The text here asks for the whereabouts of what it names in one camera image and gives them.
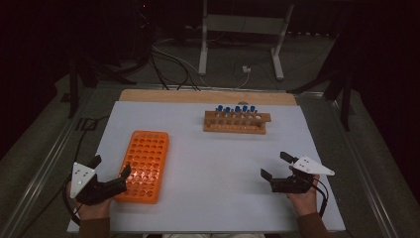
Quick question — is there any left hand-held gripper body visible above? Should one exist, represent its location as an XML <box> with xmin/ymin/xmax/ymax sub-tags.
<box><xmin>69</xmin><ymin>162</ymin><xmax>128</xmax><ymax>206</ymax></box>

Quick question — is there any person's right hand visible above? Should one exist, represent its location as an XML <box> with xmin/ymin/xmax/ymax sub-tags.
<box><xmin>286</xmin><ymin>176</ymin><xmax>321</xmax><ymax>218</ymax></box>

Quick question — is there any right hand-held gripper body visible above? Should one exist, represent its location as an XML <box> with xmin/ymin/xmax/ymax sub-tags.
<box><xmin>270</xmin><ymin>156</ymin><xmax>336</xmax><ymax>194</ymax></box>

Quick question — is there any metal frame rail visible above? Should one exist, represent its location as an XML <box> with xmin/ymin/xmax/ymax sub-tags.
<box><xmin>325</xmin><ymin>93</ymin><xmax>400</xmax><ymax>238</ymax></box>
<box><xmin>0</xmin><ymin>83</ymin><xmax>100</xmax><ymax>238</ymax></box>

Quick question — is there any right hand-held gripper cable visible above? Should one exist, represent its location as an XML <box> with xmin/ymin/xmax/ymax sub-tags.
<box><xmin>310</xmin><ymin>179</ymin><xmax>330</xmax><ymax>219</ymax></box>

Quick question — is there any wooden test tube rack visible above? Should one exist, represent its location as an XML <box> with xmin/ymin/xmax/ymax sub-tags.
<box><xmin>202</xmin><ymin>110</ymin><xmax>272</xmax><ymax>136</ymax></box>

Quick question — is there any white plug cable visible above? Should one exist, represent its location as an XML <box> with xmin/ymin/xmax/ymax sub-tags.
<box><xmin>236</xmin><ymin>70</ymin><xmax>251</xmax><ymax>89</ymax></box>

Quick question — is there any grey floor cable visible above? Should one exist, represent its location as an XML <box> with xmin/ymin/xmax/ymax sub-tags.
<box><xmin>152</xmin><ymin>46</ymin><xmax>212</xmax><ymax>88</ymax></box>

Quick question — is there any grey metal stand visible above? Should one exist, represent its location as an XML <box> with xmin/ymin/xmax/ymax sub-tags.
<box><xmin>197</xmin><ymin>0</ymin><xmax>295</xmax><ymax>81</ymax></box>

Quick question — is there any hand-held gripper cable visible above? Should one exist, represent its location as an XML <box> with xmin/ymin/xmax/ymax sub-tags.
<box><xmin>60</xmin><ymin>179</ymin><xmax>83</xmax><ymax>227</ymax></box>
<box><xmin>310</xmin><ymin>179</ymin><xmax>330</xmax><ymax>219</ymax></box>

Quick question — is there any left hand-held gripper cable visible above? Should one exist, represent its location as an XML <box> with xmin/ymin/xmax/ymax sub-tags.
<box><xmin>60</xmin><ymin>179</ymin><xmax>83</xmax><ymax>227</ymax></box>

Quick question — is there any black tripod stand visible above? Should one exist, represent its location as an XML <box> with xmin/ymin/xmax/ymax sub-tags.
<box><xmin>67</xmin><ymin>56</ymin><xmax>138</xmax><ymax>119</ymax></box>
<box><xmin>286</xmin><ymin>63</ymin><xmax>354</xmax><ymax>132</ymax></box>

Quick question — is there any white table mat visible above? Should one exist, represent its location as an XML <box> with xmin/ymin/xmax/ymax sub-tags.
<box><xmin>66</xmin><ymin>100</ymin><xmax>347</xmax><ymax>234</ymax></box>

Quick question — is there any dark equipment with red light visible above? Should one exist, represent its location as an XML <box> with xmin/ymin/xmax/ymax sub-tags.
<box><xmin>132</xmin><ymin>0</ymin><xmax>157</xmax><ymax>60</ymax></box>

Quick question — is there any thin black cable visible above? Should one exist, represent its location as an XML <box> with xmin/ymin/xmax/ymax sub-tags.
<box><xmin>73</xmin><ymin>114</ymin><xmax>112</xmax><ymax>165</ymax></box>

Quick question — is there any person's left hand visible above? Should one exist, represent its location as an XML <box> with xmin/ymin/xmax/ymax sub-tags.
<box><xmin>64</xmin><ymin>181</ymin><xmax>114</xmax><ymax>221</ymax></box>

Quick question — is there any orange plastic tube rack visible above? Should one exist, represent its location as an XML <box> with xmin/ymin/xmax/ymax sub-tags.
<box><xmin>113</xmin><ymin>129</ymin><xmax>170</xmax><ymax>204</ymax></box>

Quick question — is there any black floor cable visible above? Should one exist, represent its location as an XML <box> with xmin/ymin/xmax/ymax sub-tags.
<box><xmin>150</xmin><ymin>49</ymin><xmax>201</xmax><ymax>92</ymax></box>

